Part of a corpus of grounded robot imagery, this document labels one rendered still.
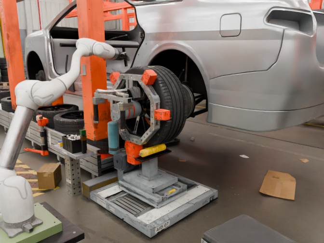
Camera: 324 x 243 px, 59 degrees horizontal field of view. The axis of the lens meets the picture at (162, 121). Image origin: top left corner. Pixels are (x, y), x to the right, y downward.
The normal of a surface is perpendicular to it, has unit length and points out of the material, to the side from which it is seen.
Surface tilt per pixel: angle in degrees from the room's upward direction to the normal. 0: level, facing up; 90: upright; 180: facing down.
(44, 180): 90
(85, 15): 90
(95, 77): 90
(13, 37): 90
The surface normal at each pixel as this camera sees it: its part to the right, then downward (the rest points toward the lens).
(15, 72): 0.71, 0.17
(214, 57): -0.70, 0.17
